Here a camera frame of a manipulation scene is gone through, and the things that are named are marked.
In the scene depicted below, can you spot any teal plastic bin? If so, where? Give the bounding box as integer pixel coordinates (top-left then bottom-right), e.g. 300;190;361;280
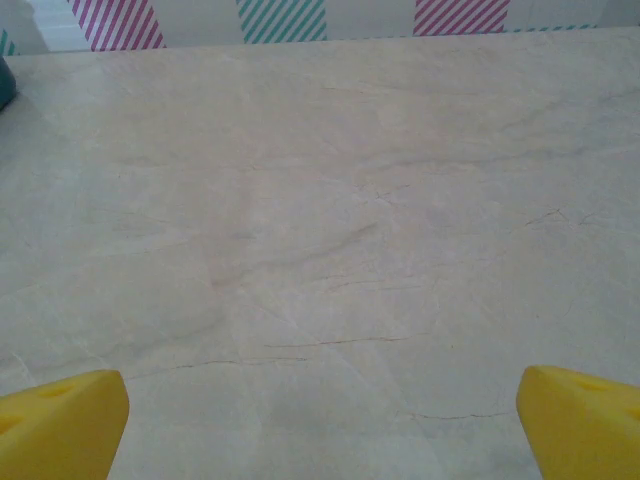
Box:
0;55;20;110

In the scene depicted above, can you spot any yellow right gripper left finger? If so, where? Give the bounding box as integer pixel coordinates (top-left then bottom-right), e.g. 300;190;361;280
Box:
0;368;131;480

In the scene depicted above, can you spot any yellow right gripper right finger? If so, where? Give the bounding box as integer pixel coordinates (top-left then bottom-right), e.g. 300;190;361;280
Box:
515;364;640;480

